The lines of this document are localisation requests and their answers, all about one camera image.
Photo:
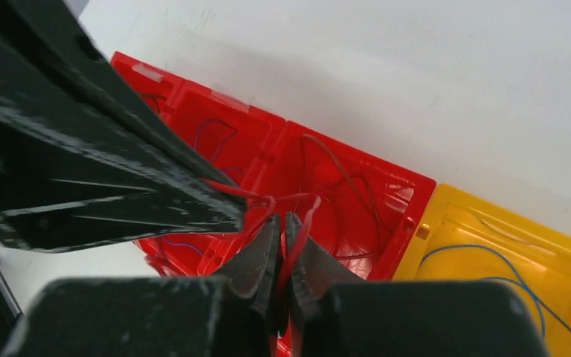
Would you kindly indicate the right red plastic bin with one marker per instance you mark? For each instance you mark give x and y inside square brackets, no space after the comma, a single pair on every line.
[370,207]

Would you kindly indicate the yellow plastic bin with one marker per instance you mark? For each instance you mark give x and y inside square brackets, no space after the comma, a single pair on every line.
[462,237]

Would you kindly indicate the left red plastic bin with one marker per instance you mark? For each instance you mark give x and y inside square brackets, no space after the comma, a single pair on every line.
[155,86]

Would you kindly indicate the middle red plastic bin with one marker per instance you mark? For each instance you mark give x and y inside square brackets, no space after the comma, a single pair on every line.
[236,139]

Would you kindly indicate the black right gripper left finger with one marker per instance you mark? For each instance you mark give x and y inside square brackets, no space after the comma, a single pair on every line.
[227,313]

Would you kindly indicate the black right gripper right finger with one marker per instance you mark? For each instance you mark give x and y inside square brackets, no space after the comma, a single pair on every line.
[334,312]

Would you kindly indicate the red plastic bin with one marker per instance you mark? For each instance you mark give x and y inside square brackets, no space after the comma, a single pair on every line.
[236,139]
[155,86]
[370,207]

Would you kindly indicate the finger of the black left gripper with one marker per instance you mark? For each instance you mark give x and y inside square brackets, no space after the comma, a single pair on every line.
[84,162]

